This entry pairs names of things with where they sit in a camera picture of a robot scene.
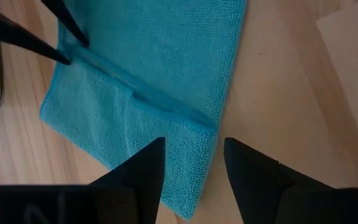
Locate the blue microfiber towel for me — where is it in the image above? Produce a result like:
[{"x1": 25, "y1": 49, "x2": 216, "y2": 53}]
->
[{"x1": 39, "y1": 0, "x2": 249, "y2": 221}]

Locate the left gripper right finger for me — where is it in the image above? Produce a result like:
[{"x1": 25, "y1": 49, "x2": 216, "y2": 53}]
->
[{"x1": 224, "y1": 138, "x2": 335, "y2": 224}]

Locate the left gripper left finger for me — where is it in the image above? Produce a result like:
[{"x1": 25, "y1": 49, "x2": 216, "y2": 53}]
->
[{"x1": 90, "y1": 136, "x2": 167, "y2": 224}]

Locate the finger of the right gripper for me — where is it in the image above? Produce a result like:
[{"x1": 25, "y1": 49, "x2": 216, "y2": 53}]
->
[
  {"x1": 40, "y1": 0, "x2": 90, "y2": 49},
  {"x1": 0, "y1": 10, "x2": 72, "y2": 66}
]

